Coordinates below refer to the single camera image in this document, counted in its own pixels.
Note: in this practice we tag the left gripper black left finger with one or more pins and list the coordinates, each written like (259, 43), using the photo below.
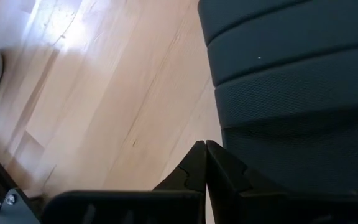
(194, 174)

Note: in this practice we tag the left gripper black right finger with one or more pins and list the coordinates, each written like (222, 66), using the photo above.
(222, 174)

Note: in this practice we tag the black rubber slide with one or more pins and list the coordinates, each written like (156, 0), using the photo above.
(291, 77)

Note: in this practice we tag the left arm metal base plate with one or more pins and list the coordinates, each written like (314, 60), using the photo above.
(17, 208)

